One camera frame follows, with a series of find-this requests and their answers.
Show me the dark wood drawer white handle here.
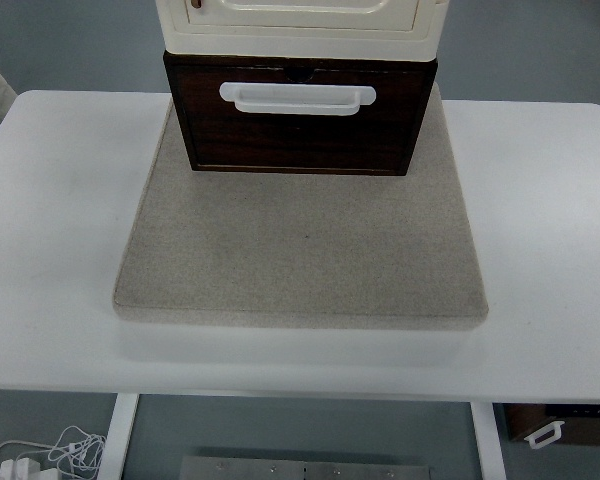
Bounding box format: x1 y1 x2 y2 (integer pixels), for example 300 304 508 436
173 63 430 171

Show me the white table leg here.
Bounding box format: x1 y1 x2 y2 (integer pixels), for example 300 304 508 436
99 393 141 480
469 402 508 480

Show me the dark wood drawer housing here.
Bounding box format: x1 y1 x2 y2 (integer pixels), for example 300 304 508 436
162 48 440 177

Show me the brown box with white handle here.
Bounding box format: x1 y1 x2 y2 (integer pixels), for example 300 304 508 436
502 403 600 451

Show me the white charger block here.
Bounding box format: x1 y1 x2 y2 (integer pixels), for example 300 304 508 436
0 457 44 480

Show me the white cable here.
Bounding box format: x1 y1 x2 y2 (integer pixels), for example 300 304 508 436
0 425 109 480

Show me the grey fabric mat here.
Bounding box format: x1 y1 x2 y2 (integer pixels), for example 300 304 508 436
113 82 490 332

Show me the grey metal plate with screws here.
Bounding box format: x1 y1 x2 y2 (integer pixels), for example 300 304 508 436
179 455 431 480

